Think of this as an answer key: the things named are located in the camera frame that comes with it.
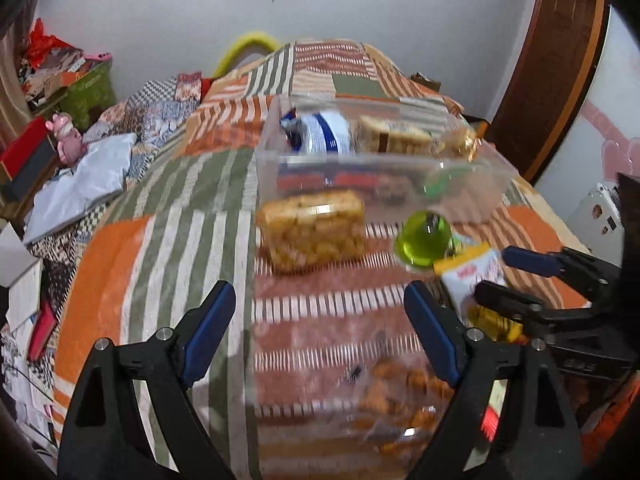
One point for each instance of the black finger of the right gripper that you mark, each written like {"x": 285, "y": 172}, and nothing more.
{"x": 576, "y": 269}
{"x": 525, "y": 308}

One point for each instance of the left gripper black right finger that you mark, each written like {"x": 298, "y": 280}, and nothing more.
{"x": 537, "y": 435}

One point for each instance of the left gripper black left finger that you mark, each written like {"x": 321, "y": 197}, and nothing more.
{"x": 103, "y": 434}

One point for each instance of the white yellow snack packet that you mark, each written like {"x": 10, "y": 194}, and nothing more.
{"x": 460, "y": 274}

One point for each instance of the toasted bread slice pack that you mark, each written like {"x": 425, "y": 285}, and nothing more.
{"x": 388, "y": 136}

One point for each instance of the clear bag fried snacks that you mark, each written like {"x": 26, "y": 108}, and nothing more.
{"x": 394, "y": 407}

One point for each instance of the white appliance with stickers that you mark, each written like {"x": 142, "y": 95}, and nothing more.
{"x": 596, "y": 223}

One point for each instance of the clear plastic storage box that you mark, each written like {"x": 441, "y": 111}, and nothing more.
{"x": 392, "y": 186}

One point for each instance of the orange wrapped cake pack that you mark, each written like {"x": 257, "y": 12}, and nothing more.
{"x": 309, "y": 231}

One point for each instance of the patchwork orange green blanket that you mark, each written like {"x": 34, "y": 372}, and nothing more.
{"x": 272, "y": 400}

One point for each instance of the brown wooden door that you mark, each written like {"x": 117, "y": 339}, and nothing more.
{"x": 550, "y": 81}

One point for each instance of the brown cardboard box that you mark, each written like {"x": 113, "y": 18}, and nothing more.
{"x": 428, "y": 83}

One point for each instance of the blue white snack packet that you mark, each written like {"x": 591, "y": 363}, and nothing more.
{"x": 326, "y": 132}

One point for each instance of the white plastic bag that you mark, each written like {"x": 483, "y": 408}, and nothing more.
{"x": 97, "y": 177}

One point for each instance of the red and grey box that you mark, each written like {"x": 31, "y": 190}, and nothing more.
{"x": 23, "y": 162}

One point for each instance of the pink plush toy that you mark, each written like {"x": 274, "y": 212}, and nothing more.
{"x": 69, "y": 144}

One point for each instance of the checkered quilt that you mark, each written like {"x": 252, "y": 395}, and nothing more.
{"x": 155, "y": 114}

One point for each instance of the yellow hoop headboard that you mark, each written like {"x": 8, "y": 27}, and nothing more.
{"x": 249, "y": 42}

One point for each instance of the green storage box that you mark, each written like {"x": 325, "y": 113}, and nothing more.
{"x": 86, "y": 99}

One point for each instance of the red gift bag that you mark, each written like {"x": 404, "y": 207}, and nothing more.
{"x": 40, "y": 45}

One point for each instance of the striped pink curtain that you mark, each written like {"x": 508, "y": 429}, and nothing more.
{"x": 14, "y": 111}

